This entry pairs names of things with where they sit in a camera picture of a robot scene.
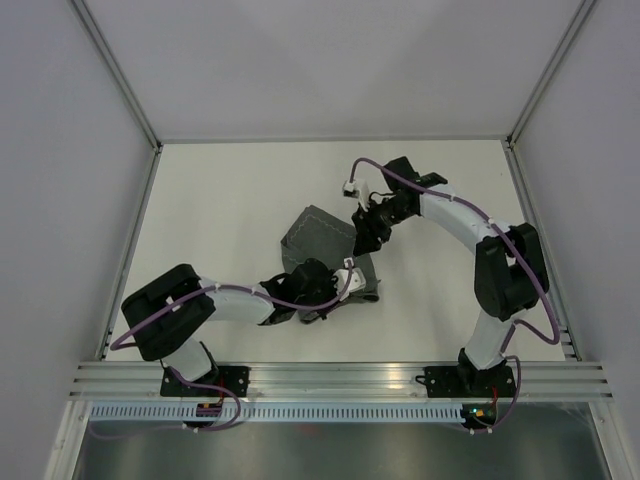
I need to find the aluminium frame post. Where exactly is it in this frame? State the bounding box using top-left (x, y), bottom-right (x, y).
top-left (69, 0), bottom-right (162, 153)
top-left (503, 0), bottom-right (599, 150)

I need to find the left aluminium frame post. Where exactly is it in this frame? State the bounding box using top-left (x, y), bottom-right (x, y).
top-left (69, 0), bottom-right (162, 153)

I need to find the wrist white camera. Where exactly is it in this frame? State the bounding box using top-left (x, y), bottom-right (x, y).
top-left (342, 178), bottom-right (370, 211)
top-left (334, 268), bottom-right (366, 301)

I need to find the aluminium front rail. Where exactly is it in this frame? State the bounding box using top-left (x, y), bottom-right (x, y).
top-left (68, 361), bottom-right (613, 403)

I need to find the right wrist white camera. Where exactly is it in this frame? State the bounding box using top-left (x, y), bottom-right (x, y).
top-left (342, 178), bottom-right (370, 211)

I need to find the grey cloth napkin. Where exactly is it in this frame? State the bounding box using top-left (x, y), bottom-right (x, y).
top-left (280, 205), bottom-right (380, 311)

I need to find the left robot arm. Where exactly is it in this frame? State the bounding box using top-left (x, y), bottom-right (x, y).
top-left (110, 258), bottom-right (354, 396)

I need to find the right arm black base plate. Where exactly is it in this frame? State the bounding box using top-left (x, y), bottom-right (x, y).
top-left (414, 364), bottom-right (516, 399)

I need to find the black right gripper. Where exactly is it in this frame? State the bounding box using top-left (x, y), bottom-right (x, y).
top-left (352, 196), bottom-right (414, 257)

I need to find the white slotted cable duct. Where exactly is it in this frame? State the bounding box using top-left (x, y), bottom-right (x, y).
top-left (89, 401), bottom-right (464, 424)

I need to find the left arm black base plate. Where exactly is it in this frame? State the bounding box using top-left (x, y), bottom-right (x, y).
top-left (160, 365), bottom-right (251, 398)

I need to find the right aluminium frame post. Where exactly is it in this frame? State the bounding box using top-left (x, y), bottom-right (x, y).
top-left (503, 0), bottom-right (599, 150)

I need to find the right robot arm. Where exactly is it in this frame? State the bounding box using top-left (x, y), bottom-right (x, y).
top-left (342, 157), bottom-right (549, 395)

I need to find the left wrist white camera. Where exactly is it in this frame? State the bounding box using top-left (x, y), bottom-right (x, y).
top-left (334, 268), bottom-right (366, 301)

